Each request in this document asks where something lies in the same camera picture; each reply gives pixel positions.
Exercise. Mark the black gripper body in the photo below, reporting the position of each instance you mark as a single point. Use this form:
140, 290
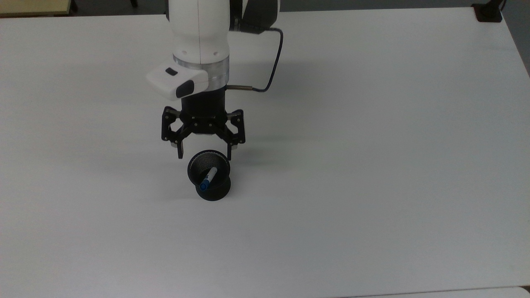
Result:
203, 108

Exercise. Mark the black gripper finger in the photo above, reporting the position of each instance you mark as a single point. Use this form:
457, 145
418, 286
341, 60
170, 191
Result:
170, 128
236, 128

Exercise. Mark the white marker with blue cap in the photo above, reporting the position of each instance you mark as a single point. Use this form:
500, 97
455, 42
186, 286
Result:
209, 177

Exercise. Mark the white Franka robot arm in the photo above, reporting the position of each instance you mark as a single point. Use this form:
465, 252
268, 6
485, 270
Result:
201, 29

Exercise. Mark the black mesh pen cup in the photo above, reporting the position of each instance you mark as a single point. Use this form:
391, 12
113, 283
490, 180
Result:
215, 188

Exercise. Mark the light wooden table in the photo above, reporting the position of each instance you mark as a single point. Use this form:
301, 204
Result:
31, 6

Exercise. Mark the black table clamp mount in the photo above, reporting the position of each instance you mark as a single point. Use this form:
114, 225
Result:
488, 12

